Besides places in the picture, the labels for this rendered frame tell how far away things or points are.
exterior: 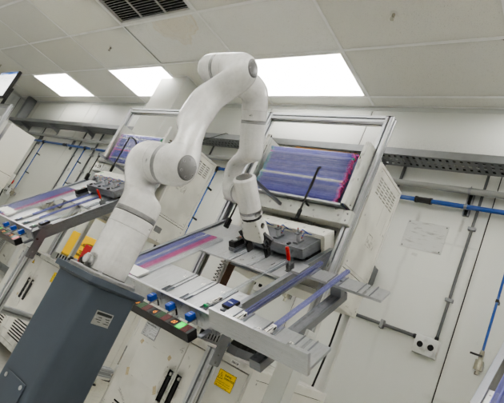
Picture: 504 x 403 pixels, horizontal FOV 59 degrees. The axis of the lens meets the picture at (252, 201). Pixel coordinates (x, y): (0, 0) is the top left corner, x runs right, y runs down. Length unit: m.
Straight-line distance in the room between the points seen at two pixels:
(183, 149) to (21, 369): 0.68
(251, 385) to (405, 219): 2.18
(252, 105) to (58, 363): 0.97
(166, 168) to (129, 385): 1.20
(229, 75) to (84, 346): 0.85
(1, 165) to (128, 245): 4.85
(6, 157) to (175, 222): 3.25
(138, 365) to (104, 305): 0.97
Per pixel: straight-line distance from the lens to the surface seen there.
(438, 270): 3.39
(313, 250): 1.94
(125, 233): 1.24
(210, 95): 1.39
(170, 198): 3.13
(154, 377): 2.09
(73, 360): 1.24
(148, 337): 2.17
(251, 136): 1.57
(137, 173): 1.33
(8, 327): 3.16
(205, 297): 1.68
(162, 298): 1.73
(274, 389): 1.44
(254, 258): 1.95
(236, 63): 1.41
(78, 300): 1.20
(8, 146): 6.04
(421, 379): 3.25
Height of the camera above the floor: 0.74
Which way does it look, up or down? 15 degrees up
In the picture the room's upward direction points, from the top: 25 degrees clockwise
